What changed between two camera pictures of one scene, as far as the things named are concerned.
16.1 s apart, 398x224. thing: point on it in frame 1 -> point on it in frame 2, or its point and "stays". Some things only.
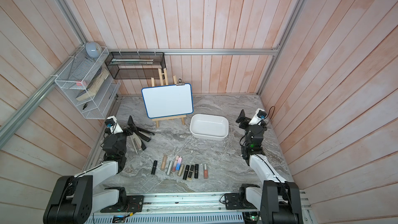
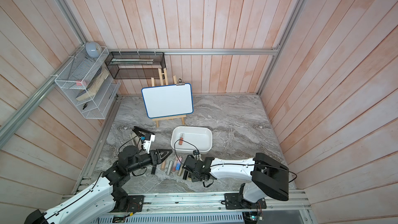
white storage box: [209, 127] -> [187, 139]
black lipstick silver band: [154, 167] stays
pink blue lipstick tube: [179, 163] stays
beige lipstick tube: [164, 162] stays
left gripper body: [127, 133] -> [154, 162]
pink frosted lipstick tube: [174, 165] stays
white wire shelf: [87, 82] stays
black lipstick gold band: [185, 172] stays
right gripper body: [245, 125] -> [195, 178]
